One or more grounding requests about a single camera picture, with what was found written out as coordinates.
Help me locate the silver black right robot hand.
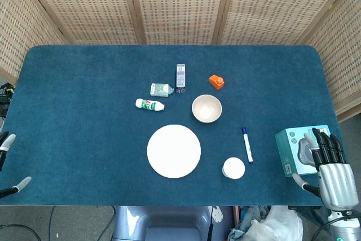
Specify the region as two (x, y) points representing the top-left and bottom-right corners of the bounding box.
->
(292, 127), (356, 211)

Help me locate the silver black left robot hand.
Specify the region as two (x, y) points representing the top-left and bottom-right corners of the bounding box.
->
(0, 132), (32, 200)

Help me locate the white paper cup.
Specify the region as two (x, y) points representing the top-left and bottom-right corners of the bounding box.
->
(222, 157), (245, 180)

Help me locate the beige bowl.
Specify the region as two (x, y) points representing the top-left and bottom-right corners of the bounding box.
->
(191, 94), (222, 124)

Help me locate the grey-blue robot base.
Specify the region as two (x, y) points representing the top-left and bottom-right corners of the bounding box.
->
(112, 205), (235, 241)

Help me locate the white round plate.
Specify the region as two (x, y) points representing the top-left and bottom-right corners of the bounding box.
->
(147, 124), (202, 179)

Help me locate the teal speaker box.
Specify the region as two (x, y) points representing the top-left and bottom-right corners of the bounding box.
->
(274, 124), (331, 178)

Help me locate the white crumpled cloth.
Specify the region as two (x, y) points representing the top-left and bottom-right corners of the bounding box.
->
(228, 206), (304, 241)

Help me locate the blue felt table cover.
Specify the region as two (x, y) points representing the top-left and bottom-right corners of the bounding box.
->
(0, 44), (356, 207)

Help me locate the blue denim cloth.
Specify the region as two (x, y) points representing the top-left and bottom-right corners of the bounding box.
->
(239, 205), (268, 229)

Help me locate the blue white marker pen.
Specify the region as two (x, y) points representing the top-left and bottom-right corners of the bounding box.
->
(241, 126), (254, 164)

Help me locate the white perforated insole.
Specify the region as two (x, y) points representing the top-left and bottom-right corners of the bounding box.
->
(212, 206), (223, 225)

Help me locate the white green plastic bottle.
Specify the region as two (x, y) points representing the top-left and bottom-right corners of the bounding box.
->
(135, 98), (165, 112)

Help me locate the orange toy block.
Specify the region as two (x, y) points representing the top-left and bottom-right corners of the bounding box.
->
(208, 74), (226, 91)

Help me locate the green white small carton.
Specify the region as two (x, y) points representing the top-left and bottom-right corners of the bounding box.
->
(149, 83), (173, 98)

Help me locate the woven wooden folding screen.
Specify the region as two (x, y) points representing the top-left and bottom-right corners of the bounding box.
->
(0, 0), (361, 123)

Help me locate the black equipment with cables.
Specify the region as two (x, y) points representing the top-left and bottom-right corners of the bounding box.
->
(0, 82), (15, 118)

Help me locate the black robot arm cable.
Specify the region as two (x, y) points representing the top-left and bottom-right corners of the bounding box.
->
(312, 218), (334, 241)

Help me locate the black floor cable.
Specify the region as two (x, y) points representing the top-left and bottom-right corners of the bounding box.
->
(0, 225), (42, 241)

